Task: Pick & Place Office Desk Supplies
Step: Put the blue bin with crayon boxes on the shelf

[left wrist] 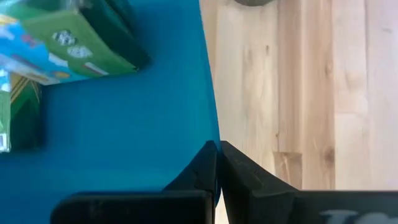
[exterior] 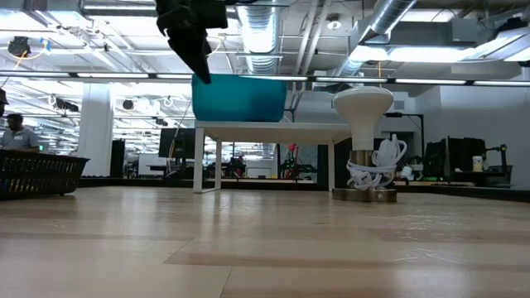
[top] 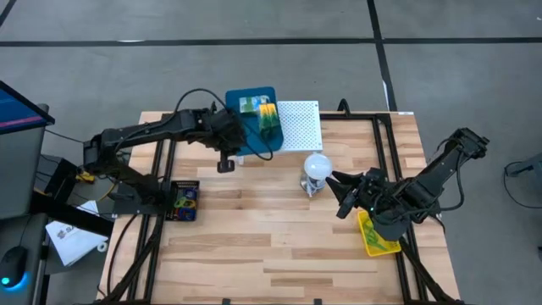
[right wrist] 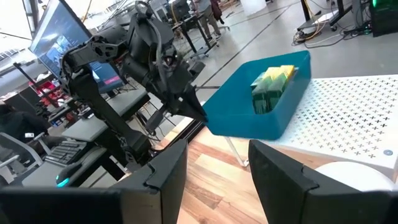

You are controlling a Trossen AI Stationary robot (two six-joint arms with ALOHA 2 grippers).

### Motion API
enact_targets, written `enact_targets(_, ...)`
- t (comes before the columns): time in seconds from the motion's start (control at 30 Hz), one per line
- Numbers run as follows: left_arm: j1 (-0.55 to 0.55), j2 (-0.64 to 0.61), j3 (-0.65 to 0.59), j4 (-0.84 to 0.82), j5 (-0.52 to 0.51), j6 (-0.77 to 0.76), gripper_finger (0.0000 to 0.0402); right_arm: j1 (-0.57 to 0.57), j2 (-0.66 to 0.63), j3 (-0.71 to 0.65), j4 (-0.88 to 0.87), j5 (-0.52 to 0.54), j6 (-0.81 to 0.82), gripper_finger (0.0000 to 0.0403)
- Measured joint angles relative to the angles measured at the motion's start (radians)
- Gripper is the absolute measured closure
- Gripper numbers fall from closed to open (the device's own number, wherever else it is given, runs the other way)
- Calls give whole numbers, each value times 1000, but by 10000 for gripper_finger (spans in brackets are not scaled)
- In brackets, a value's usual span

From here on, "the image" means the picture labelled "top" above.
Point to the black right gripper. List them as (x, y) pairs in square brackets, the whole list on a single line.
[(374, 192)]

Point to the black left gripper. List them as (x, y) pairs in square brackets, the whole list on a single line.
[(224, 131)]

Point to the teal plastic tray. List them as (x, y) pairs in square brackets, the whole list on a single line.
[(250, 135)]

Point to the green silicone wristband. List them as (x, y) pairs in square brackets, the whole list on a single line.
[(178, 202), (370, 237), (379, 245)]

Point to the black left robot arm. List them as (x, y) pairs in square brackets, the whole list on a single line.
[(139, 131)]

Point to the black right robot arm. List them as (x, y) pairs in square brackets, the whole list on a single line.
[(440, 169)]

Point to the black side desk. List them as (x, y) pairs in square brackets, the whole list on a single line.
[(38, 237)]

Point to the black plastic basket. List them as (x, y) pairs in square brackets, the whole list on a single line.
[(182, 184)]

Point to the white perforated metal shelf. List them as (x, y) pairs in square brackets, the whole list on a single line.
[(300, 127)]

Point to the yellow plastic basket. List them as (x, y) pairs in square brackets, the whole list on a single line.
[(391, 250)]

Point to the small white paper sheet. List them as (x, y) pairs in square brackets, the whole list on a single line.
[(89, 208)]

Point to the black box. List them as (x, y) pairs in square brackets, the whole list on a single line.
[(57, 173)]

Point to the white printed paper sheets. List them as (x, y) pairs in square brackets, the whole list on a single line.
[(72, 241)]

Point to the computer monitor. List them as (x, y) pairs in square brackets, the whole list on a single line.
[(17, 110)]

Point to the black computer mouse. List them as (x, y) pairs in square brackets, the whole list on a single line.
[(12, 264)]

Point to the black aluminium table frame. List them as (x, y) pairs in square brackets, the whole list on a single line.
[(360, 117)]

